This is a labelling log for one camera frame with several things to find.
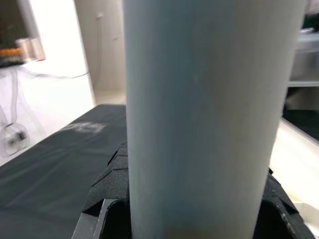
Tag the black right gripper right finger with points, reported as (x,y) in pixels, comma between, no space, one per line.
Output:
(279,219)

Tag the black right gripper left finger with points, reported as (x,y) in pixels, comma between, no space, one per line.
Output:
(109,186)

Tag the white plastic table leg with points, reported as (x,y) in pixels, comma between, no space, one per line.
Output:
(199,112)

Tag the black table cloth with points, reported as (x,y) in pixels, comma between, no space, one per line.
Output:
(49,174)

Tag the clear tape strip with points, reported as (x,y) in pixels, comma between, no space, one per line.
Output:
(86,127)

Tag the white paper roll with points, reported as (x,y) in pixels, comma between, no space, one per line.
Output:
(23,47)
(37,48)

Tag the black router with antennas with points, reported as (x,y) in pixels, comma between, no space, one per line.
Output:
(10,62)

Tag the clear plastic container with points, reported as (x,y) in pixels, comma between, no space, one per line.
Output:
(307,57)

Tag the orange box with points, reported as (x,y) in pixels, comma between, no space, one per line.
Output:
(10,52)

